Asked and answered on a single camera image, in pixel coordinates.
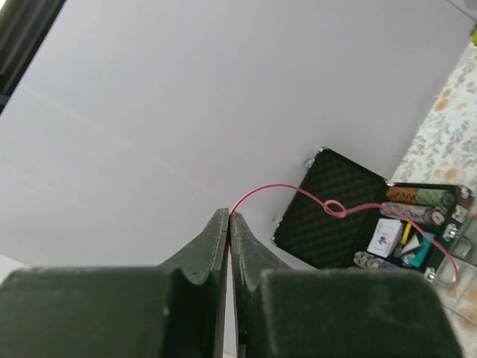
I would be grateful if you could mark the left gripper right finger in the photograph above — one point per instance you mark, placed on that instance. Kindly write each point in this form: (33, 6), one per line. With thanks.
(284, 312)

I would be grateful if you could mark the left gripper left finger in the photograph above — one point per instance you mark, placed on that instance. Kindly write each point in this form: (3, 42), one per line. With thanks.
(175, 309)

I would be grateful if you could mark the purple poker chip row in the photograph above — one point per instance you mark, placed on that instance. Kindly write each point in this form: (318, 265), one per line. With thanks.
(372, 259)

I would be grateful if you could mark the black poker chip case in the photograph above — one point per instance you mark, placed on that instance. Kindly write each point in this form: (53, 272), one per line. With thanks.
(335, 213)

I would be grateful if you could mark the white playing card deck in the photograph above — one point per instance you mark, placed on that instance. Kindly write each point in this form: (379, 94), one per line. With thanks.
(387, 234)

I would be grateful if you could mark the teal card box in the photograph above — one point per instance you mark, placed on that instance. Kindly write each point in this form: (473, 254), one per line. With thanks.
(418, 256)

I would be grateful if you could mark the orange green chip row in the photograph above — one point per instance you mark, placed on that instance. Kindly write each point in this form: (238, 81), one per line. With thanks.
(422, 197)

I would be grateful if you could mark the grey poker chip row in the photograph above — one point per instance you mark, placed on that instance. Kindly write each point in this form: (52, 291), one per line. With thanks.
(419, 214)

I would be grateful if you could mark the clear plastic organizer box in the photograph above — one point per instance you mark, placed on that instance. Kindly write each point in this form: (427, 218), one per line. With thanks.
(455, 281)

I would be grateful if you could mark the floral table mat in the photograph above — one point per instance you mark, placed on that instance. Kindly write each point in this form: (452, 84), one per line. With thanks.
(444, 151)

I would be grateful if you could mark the colourful toy block train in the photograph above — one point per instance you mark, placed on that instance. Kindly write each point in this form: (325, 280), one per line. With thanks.
(474, 37)

